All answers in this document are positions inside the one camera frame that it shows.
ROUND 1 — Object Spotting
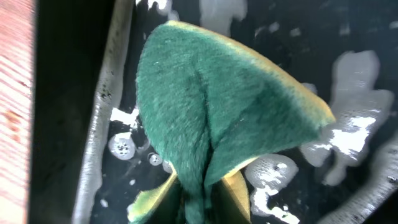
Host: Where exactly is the green yellow sponge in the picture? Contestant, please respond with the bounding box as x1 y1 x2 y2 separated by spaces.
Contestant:
128 21 335 223

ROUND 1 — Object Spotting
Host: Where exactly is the black water basin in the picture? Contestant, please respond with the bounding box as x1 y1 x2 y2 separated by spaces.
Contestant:
29 0 397 223

